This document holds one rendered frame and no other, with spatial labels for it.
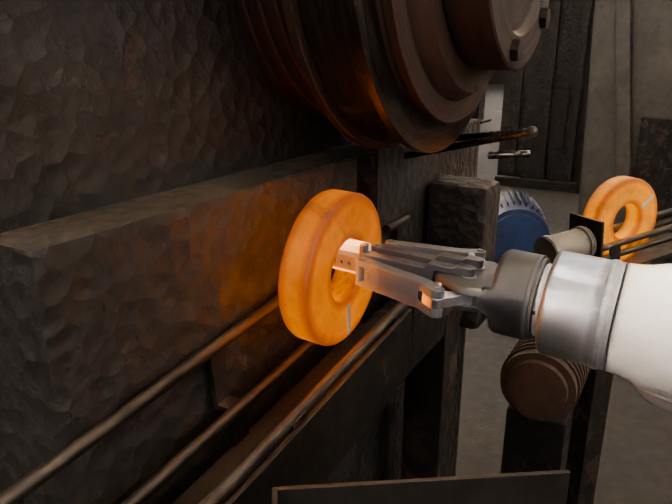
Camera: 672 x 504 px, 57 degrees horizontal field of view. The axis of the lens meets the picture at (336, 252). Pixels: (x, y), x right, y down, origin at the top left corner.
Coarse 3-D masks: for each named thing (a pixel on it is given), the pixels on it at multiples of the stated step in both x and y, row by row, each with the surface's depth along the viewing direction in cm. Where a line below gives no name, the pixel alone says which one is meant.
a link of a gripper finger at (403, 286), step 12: (360, 264) 56; (372, 264) 56; (384, 264) 56; (372, 276) 56; (384, 276) 55; (396, 276) 54; (408, 276) 53; (420, 276) 53; (372, 288) 56; (384, 288) 55; (396, 288) 54; (408, 288) 53; (420, 288) 52; (432, 288) 51; (408, 300) 53; (420, 300) 53; (432, 312) 51
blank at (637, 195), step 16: (624, 176) 110; (608, 192) 107; (624, 192) 108; (640, 192) 110; (592, 208) 108; (608, 208) 107; (640, 208) 111; (656, 208) 113; (608, 224) 108; (624, 224) 114; (640, 224) 112; (608, 240) 110; (640, 240) 113; (624, 256) 113
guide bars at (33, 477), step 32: (256, 320) 61; (160, 384) 51; (224, 384) 59; (256, 384) 60; (128, 416) 48; (224, 416) 56; (64, 448) 44; (192, 448) 52; (32, 480) 41; (160, 480) 49
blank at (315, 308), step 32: (320, 192) 60; (352, 192) 60; (320, 224) 56; (352, 224) 60; (288, 256) 56; (320, 256) 56; (288, 288) 56; (320, 288) 57; (352, 288) 64; (288, 320) 58; (320, 320) 58; (352, 320) 65
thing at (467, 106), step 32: (384, 0) 54; (416, 0) 56; (384, 32) 56; (416, 32) 58; (448, 32) 61; (416, 64) 60; (448, 64) 62; (416, 96) 62; (448, 96) 68; (480, 96) 79
